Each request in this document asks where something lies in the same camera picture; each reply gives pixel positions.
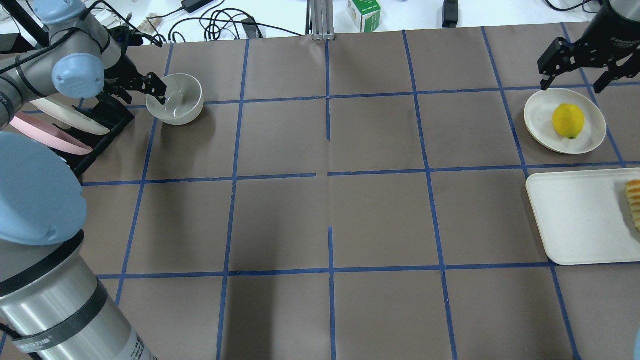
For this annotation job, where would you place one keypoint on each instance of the beige plate in rack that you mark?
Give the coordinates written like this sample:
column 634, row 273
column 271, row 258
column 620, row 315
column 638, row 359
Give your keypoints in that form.
column 70, row 116

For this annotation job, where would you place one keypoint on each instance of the yellow lemon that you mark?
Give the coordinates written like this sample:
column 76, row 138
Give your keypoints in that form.
column 568, row 121

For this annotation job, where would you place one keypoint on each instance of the green white carton box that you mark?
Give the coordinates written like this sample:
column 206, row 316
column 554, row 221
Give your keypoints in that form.
column 365, row 14

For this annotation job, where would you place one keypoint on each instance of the cream round plate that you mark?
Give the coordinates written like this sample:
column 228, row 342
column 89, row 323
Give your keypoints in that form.
column 538, row 115

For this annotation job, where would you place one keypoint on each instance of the aluminium frame post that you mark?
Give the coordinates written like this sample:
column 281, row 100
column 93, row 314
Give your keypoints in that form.
column 320, row 20

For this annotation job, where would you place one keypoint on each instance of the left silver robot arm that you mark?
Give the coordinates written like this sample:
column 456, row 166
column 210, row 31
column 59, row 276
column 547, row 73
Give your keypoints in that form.
column 53, row 307

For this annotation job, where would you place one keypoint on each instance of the pink plate in rack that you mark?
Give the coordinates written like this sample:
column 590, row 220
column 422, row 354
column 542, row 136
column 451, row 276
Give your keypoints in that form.
column 49, row 135

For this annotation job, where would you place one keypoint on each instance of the cream rectangular tray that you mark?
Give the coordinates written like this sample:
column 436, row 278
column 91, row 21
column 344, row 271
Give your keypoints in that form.
column 583, row 217

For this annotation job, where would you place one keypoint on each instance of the beige bowl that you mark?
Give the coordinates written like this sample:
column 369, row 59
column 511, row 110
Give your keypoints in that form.
column 184, row 100

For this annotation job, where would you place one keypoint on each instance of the black power adapter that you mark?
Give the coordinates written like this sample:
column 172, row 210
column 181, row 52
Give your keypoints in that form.
column 191, row 6

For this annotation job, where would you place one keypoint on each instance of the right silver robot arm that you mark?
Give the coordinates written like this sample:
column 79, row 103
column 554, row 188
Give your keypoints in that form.
column 618, row 11

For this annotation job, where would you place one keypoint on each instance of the black dish rack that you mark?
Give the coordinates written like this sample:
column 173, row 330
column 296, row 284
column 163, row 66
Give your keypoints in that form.
column 108, row 113

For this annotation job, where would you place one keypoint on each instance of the yellow ridged bread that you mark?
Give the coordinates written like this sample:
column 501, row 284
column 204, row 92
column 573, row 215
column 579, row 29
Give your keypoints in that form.
column 632, row 194

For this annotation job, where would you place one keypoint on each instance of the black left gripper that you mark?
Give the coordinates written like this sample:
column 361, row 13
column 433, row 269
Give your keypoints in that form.
column 118, row 75

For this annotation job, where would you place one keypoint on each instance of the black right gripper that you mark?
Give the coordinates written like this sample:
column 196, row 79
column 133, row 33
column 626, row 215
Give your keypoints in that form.
column 611, row 36

